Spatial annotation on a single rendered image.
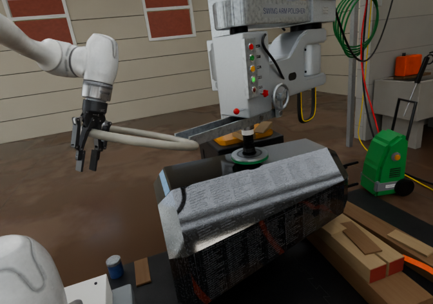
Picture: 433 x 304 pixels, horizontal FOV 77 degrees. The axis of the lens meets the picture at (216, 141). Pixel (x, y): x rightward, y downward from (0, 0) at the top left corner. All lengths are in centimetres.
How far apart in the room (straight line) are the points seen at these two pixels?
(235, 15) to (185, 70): 635
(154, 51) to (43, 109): 299
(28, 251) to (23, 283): 6
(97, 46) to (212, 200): 91
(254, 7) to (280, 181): 92
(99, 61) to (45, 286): 62
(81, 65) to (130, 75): 653
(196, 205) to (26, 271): 91
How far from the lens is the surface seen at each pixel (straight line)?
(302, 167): 170
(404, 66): 446
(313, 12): 190
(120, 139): 93
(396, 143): 288
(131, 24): 755
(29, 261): 70
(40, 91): 768
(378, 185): 296
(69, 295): 97
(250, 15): 144
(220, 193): 148
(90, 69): 96
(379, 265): 190
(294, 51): 175
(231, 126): 140
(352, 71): 398
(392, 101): 418
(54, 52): 103
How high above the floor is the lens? 148
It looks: 18 degrees down
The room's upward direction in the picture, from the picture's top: 7 degrees counter-clockwise
